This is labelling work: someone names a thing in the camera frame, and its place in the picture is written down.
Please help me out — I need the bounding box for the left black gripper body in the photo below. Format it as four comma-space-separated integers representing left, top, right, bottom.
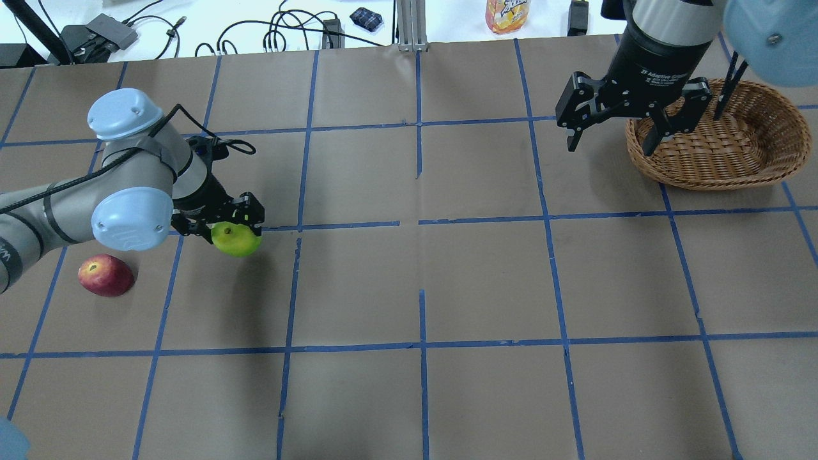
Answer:
172, 137, 233, 222

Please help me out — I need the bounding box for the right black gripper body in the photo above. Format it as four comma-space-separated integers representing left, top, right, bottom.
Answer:
606, 17, 711, 107

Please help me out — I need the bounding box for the green apple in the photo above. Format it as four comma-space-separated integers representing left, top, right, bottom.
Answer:
210, 222, 262, 258

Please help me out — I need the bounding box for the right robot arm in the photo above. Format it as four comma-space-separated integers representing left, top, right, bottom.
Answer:
555, 1, 817, 155

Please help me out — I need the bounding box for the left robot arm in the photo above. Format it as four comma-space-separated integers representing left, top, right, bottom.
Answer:
1, 88, 266, 291

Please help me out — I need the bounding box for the brown wicker basket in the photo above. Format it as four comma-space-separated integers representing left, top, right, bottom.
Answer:
625, 81, 813, 191

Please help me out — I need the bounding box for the black power adapter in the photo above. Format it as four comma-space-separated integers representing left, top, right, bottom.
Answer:
566, 0, 589, 37

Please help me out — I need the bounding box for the red apple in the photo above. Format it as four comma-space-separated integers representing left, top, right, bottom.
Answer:
78, 254, 135, 297

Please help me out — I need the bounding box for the orange snack bag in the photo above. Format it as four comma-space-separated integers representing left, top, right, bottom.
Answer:
484, 0, 530, 35

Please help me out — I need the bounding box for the grey hub box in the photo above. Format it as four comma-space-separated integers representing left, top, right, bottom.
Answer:
86, 13, 138, 50

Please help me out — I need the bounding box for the dark blue pouch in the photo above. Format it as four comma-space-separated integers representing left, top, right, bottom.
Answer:
350, 8, 383, 33

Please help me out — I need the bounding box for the black monitor stand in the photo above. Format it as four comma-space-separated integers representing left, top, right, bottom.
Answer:
2, 1, 108, 65

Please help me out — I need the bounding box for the black cable bundle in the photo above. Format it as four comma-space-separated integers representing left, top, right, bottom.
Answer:
192, 0, 400, 58

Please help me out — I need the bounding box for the aluminium frame post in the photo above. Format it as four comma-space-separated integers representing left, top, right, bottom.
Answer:
394, 0, 429, 52

